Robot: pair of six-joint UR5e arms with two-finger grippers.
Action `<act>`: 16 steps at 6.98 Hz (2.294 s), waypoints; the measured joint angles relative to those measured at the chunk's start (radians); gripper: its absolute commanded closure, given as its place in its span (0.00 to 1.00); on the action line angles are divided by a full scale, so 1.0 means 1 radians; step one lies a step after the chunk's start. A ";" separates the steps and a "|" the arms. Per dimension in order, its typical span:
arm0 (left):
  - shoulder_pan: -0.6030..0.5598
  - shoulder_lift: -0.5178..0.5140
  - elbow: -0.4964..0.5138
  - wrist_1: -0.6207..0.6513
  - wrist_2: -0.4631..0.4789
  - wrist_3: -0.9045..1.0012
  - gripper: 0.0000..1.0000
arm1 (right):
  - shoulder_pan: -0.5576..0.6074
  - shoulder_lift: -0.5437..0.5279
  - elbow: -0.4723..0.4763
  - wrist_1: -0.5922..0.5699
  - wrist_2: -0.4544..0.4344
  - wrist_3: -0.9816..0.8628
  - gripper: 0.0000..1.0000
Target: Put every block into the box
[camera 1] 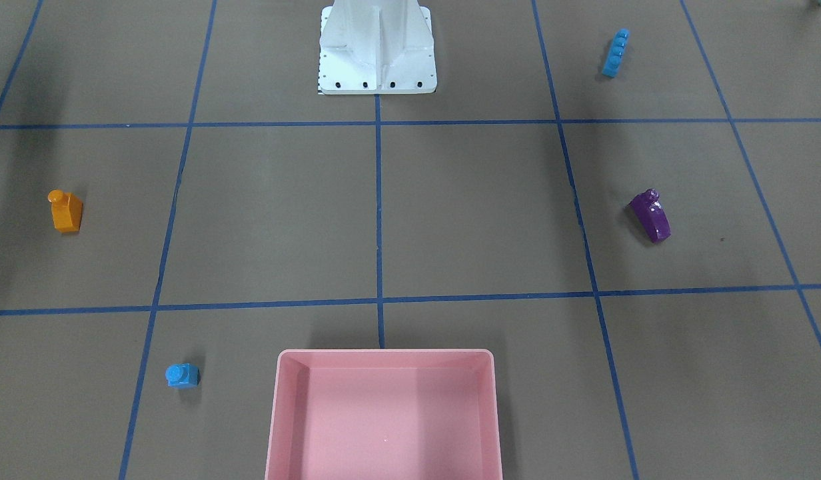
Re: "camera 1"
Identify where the purple sloped block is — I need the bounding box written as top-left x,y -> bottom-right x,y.
629,189 -> 672,244

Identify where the small blue cube block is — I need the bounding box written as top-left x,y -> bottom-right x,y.
165,363 -> 200,389

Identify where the long blue studded block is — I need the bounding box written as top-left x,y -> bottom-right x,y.
600,29 -> 630,79

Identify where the orange sloped block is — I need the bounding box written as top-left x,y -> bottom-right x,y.
47,189 -> 83,233

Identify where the pink plastic box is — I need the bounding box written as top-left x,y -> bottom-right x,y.
265,349 -> 504,479

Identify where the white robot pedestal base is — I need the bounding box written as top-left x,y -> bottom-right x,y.
317,1 -> 438,95

